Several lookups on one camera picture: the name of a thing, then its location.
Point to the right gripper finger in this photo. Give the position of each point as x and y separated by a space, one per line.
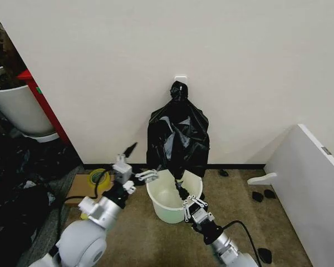
197 200
185 209

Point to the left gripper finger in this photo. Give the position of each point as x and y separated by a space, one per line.
130 150
148 175

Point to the black plastic garbage bag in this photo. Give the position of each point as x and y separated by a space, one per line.
181 133

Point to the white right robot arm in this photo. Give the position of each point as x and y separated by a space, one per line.
233 254

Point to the white plastic trash bin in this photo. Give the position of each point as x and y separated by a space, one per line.
167 200

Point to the yellow tape roll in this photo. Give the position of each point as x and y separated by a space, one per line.
99 179

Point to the small black scrap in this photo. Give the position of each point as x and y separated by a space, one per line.
269 193
258 196
265 256
223 172

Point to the small yellow object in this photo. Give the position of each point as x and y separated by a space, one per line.
84 216

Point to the brown cardboard sheet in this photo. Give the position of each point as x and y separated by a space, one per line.
76 189

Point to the pile of black bags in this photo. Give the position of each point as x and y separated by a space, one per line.
16 189

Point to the white door panel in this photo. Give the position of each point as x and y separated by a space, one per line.
309 189

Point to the large white planter pot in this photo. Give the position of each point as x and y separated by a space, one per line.
19 111

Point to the metal door latch plate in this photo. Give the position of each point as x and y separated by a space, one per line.
327 150

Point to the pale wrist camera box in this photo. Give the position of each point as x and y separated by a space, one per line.
200 215
122 170

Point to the white wall hook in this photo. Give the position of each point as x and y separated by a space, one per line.
181 77

